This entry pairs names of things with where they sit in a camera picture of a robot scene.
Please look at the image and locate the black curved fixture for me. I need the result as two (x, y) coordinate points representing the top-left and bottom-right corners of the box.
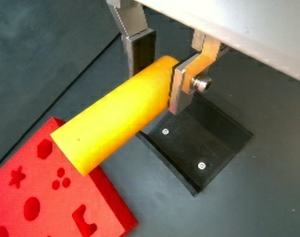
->
(137, 94), (253, 196)

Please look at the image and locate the yellow oval cylinder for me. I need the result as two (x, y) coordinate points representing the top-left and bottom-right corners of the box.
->
(51, 56), (177, 176)

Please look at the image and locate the red foam shape block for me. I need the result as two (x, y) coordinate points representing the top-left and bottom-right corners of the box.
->
(0, 118), (138, 237)

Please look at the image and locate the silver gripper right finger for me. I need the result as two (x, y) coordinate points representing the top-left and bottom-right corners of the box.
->
(169, 30), (229, 115)

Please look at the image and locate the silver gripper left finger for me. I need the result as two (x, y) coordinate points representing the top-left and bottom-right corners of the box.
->
(106, 0), (157, 76)

